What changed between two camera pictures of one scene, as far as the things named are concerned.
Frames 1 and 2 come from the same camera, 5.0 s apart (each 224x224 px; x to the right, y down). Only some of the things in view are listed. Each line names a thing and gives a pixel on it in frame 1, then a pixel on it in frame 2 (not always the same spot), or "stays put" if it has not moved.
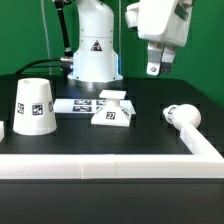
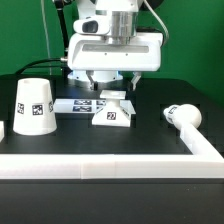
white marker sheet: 78,105 stays put
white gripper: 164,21 to 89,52
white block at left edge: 2,130 stays put
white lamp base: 114,112 stays put
